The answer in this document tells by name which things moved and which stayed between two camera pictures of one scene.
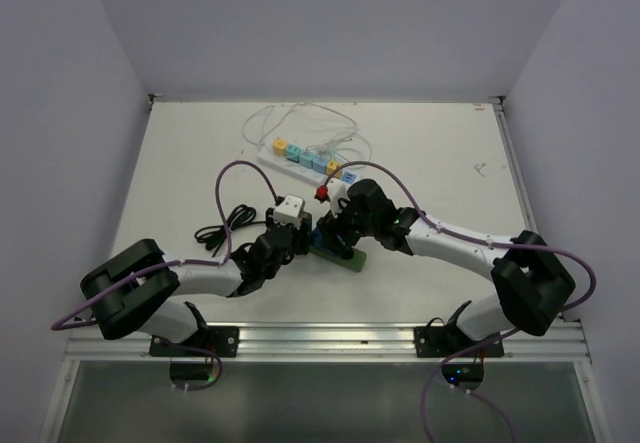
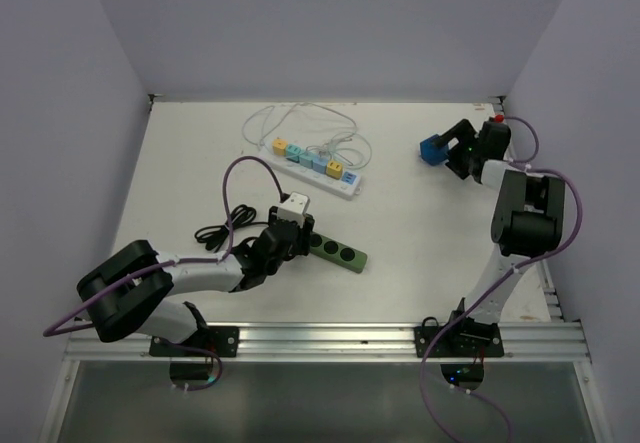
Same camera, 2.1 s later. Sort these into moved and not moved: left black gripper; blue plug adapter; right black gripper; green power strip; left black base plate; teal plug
Moved: blue plug adapter; right black gripper
Not moved: green power strip; teal plug; left black gripper; left black base plate
